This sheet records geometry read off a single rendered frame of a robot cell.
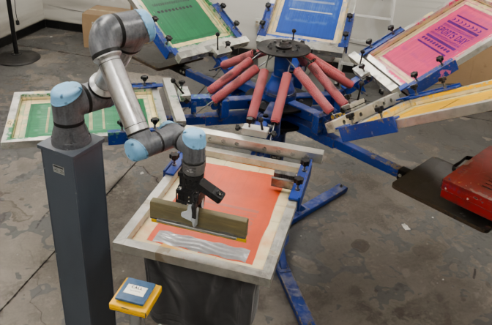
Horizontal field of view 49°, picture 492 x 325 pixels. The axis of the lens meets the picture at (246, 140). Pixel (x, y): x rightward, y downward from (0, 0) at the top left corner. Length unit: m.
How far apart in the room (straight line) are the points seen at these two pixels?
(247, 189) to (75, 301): 0.94
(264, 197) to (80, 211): 0.76
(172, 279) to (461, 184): 1.22
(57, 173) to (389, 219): 2.49
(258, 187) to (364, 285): 1.27
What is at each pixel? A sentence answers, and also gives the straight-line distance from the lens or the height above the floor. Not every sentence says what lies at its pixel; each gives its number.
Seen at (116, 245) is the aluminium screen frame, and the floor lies 0.98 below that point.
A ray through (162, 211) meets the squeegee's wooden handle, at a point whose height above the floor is 1.11.
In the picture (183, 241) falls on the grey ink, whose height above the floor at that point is 0.96.
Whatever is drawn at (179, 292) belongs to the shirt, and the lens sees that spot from 2.20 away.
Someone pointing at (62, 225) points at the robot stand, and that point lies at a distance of 2.42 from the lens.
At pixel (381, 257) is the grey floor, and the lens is 3.66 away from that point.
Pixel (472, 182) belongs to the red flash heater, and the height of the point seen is 1.10.
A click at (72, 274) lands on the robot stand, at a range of 2.57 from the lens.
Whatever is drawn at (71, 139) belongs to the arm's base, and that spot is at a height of 1.24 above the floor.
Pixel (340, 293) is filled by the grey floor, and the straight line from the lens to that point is 3.34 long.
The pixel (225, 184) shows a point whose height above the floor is 0.96.
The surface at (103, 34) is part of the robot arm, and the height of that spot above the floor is 1.71.
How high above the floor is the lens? 2.27
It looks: 29 degrees down
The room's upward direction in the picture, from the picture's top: 4 degrees clockwise
